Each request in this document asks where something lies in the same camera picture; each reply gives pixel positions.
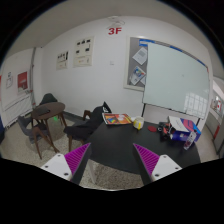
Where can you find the red round coaster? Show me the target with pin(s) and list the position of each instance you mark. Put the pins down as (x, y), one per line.
(152, 128)

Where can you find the small white wall poster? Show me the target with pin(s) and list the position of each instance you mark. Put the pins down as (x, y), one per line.
(62, 60)

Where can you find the chair with black jacket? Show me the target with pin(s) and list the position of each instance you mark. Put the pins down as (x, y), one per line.
(82, 130)

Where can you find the red framed wall poster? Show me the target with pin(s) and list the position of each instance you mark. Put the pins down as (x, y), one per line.
(22, 81)

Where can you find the black red gadget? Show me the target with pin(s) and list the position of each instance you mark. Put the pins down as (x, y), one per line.
(164, 129)

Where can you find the large white wall poster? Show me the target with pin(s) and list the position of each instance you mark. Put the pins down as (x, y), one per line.
(83, 52)

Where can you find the blue white cardboard box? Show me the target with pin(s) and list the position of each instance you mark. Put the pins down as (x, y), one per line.
(181, 128)

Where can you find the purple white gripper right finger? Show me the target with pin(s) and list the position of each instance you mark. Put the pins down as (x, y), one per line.
(152, 166)

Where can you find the white yellow mug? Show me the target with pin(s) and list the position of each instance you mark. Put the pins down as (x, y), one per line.
(138, 122)

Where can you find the white wall radiator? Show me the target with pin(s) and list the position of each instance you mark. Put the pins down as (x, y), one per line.
(19, 107)

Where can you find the colourful picture book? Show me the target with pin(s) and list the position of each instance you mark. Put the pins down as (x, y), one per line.
(116, 119)

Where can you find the grey pin notice board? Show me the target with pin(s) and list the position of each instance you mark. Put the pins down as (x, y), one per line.
(136, 64)

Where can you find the dark chair behind table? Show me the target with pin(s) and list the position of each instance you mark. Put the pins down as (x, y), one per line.
(48, 98)

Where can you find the red 3F wall sign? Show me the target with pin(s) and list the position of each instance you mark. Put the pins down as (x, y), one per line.
(114, 31)

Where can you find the clear plastic water bottle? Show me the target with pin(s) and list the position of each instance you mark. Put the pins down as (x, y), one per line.
(190, 140)

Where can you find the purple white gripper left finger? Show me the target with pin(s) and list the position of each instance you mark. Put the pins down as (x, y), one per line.
(70, 166)

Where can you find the grey wooden chair front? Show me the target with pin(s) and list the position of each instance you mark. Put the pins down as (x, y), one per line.
(35, 133)

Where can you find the round black table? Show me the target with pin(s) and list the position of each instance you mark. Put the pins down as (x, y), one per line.
(113, 146)

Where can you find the large whiteboard on stand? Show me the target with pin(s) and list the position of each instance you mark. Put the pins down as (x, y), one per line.
(176, 81)

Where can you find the round brown side table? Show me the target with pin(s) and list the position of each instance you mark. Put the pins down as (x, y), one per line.
(44, 112)

